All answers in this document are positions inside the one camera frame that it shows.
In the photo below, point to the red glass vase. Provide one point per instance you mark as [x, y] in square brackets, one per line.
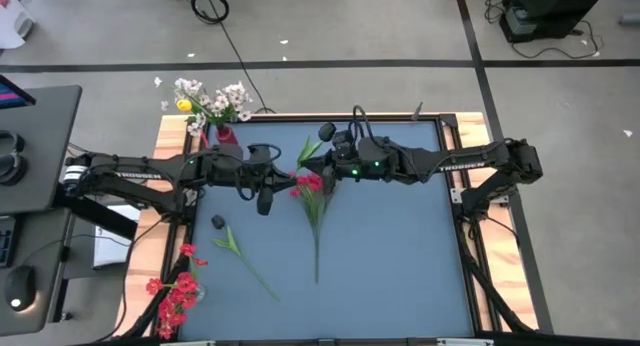
[226, 135]

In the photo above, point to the small red flower bunch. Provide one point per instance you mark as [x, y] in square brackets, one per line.
[186, 283]

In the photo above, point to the black side desk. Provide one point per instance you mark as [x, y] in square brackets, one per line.
[45, 136]

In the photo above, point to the large red flower bunch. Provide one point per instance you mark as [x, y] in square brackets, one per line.
[314, 206]

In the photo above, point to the black support strut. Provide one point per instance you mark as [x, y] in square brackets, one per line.
[100, 221]

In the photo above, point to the white frame bracket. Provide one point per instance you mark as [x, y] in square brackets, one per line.
[187, 343]
[465, 342]

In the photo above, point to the black computer mouse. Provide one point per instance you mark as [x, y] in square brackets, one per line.
[20, 286]

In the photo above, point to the clear glass vase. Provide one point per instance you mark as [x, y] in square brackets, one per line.
[201, 295]

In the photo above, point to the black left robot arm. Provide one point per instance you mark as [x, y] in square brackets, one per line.
[145, 175]

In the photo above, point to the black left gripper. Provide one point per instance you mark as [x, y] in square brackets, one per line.
[255, 178]

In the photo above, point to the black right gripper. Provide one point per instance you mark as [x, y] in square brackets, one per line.
[367, 158]

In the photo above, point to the white box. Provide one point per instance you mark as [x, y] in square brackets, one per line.
[112, 246]

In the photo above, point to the blue table mat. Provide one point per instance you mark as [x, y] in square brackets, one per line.
[390, 266]

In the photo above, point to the black headphones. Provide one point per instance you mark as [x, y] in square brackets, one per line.
[10, 171]

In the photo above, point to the black keyboard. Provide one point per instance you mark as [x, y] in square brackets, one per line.
[6, 241]

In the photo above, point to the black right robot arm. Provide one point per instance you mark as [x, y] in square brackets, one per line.
[465, 165]

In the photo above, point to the silver mounting plate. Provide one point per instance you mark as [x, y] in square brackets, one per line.
[456, 196]

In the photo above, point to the black tulip stem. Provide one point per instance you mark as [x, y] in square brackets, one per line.
[218, 222]
[306, 156]

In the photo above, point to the gray floor object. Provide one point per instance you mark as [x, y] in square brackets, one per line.
[631, 20]

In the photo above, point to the gray frame bracket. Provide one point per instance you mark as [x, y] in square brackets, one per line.
[417, 112]

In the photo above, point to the desk monitor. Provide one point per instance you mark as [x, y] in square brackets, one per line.
[12, 96]

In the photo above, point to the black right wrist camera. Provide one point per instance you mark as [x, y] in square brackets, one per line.
[342, 143]

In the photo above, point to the black equipment case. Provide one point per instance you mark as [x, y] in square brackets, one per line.
[550, 6]

